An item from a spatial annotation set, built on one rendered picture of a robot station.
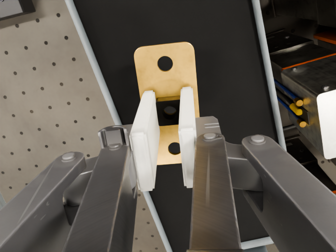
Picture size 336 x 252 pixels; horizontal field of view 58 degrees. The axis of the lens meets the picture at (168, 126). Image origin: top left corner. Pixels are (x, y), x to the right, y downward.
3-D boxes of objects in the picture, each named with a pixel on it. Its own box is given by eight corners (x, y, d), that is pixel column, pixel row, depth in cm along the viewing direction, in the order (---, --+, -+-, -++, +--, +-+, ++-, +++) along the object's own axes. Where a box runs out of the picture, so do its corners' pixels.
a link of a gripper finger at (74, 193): (132, 202, 12) (61, 208, 13) (143, 147, 17) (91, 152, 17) (126, 170, 12) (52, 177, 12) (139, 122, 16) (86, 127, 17)
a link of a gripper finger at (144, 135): (154, 191, 14) (138, 193, 14) (160, 132, 21) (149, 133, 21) (145, 133, 13) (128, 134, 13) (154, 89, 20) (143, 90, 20)
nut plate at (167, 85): (202, 159, 22) (204, 167, 21) (151, 163, 22) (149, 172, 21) (193, 40, 19) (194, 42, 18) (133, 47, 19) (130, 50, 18)
